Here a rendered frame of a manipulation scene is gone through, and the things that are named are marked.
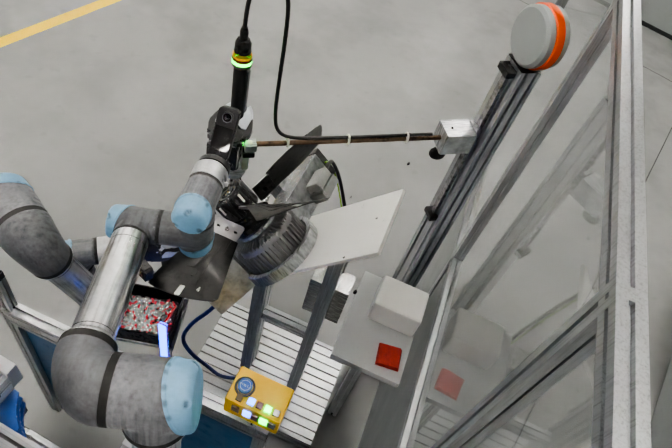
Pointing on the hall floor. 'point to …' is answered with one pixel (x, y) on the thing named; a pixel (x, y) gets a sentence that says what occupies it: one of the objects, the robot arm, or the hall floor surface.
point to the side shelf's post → (343, 391)
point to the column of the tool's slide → (478, 161)
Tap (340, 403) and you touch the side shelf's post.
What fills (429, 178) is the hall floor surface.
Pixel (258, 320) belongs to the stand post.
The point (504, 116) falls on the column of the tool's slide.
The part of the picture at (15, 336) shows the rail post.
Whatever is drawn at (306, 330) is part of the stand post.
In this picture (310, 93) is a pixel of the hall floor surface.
